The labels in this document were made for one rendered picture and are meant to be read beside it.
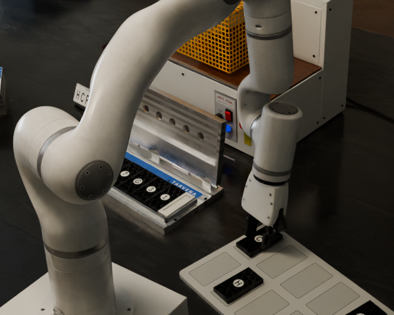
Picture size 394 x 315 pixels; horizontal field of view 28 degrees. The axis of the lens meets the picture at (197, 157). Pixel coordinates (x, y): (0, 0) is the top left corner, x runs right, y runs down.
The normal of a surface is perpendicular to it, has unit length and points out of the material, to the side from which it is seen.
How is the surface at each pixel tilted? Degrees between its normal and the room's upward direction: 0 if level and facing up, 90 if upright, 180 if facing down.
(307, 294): 0
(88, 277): 87
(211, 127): 81
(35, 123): 23
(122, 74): 57
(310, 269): 0
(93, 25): 0
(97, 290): 87
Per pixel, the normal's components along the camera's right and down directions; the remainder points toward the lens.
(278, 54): 0.33, 0.52
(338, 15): 0.72, 0.37
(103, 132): 0.66, -0.12
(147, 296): -0.03, -0.85
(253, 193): -0.78, 0.21
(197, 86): -0.69, 0.44
